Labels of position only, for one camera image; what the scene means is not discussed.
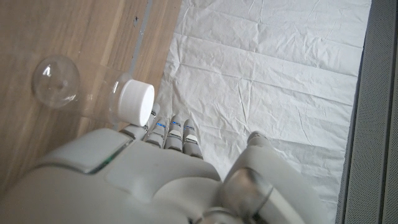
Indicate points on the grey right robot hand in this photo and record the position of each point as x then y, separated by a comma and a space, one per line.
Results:
149, 183

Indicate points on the clear bottle with white cap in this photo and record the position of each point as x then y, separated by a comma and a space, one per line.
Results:
136, 102

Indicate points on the white wrinkled backdrop cloth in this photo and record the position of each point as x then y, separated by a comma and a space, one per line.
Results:
264, 77

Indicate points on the grey perforated wall panel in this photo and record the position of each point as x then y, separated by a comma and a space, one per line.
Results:
373, 140

